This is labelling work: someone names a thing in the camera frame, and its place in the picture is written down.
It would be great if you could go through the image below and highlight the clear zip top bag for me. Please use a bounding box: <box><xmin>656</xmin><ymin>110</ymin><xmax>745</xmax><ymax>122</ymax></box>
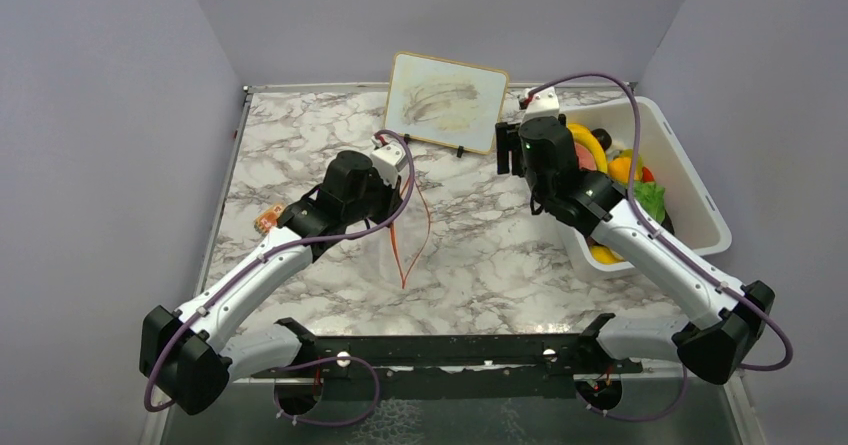
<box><xmin>376</xmin><ymin>177</ymin><xmax>433</xmax><ymax>290</ymax></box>

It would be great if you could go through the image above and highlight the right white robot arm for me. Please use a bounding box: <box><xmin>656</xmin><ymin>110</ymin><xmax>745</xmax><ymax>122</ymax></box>
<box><xmin>495</xmin><ymin>117</ymin><xmax>775</xmax><ymax>384</ymax></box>

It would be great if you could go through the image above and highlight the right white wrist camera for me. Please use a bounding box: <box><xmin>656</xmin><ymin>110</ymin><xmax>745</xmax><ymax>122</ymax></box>
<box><xmin>521</xmin><ymin>87</ymin><xmax>560</xmax><ymax>124</ymax></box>

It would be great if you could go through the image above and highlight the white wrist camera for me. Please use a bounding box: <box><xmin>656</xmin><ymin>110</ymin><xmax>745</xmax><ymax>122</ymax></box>
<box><xmin>521</xmin><ymin>87</ymin><xmax>560</xmax><ymax>124</ymax></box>
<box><xmin>369</xmin><ymin>144</ymin><xmax>408</xmax><ymax>189</ymax></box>

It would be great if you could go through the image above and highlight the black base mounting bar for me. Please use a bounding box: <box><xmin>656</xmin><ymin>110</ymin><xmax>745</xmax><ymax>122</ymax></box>
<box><xmin>254</xmin><ymin>315</ymin><xmax>643</xmax><ymax>401</ymax></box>

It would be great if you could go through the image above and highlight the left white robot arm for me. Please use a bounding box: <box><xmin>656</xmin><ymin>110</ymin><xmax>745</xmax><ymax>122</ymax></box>
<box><xmin>139</xmin><ymin>144</ymin><xmax>415</xmax><ymax>415</ymax></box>

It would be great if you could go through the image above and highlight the small whiteboard with wood frame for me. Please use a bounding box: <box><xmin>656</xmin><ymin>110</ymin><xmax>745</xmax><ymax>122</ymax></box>
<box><xmin>383</xmin><ymin>51</ymin><xmax>510</xmax><ymax>155</ymax></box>

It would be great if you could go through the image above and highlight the green lettuce head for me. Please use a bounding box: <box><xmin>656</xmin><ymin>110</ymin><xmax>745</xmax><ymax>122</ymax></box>
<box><xmin>633</xmin><ymin>182</ymin><xmax>667</xmax><ymax>223</ymax></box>

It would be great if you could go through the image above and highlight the dark eggplant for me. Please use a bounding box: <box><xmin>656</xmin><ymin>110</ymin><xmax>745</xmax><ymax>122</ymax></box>
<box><xmin>591</xmin><ymin>128</ymin><xmax>612</xmax><ymax>151</ymax></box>

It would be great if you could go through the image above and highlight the red chili pepper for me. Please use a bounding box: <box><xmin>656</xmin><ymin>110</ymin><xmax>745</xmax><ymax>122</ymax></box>
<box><xmin>641</xmin><ymin>167</ymin><xmax>655</xmax><ymax>183</ymax></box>

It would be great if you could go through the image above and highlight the white plastic bin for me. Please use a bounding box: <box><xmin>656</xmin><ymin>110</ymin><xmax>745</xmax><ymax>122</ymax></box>
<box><xmin>554</xmin><ymin>96</ymin><xmax>732</xmax><ymax>282</ymax></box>

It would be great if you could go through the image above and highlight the yellow bell pepper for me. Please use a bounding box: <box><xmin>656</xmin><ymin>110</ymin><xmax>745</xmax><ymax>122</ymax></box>
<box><xmin>607</xmin><ymin>155</ymin><xmax>643</xmax><ymax>184</ymax></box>

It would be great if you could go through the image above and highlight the yellow banana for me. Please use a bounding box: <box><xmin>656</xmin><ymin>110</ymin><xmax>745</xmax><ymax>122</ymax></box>
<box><xmin>566</xmin><ymin>123</ymin><xmax>608</xmax><ymax>173</ymax></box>

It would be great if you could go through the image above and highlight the watermelon slice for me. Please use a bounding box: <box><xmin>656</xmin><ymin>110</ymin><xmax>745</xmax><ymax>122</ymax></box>
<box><xmin>574</xmin><ymin>143</ymin><xmax>597</xmax><ymax>171</ymax></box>

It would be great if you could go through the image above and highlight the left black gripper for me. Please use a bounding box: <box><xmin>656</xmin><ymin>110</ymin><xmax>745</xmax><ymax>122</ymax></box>
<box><xmin>344</xmin><ymin>166</ymin><xmax>406</xmax><ymax>228</ymax></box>

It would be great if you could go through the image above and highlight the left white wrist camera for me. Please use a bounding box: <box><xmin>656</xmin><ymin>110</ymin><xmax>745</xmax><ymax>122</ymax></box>
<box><xmin>369</xmin><ymin>144</ymin><xmax>408</xmax><ymax>189</ymax></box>

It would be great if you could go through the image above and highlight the orange snack packet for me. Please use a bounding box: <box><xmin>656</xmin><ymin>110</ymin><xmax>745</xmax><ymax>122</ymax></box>
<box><xmin>253</xmin><ymin>203</ymin><xmax>286</xmax><ymax>236</ymax></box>

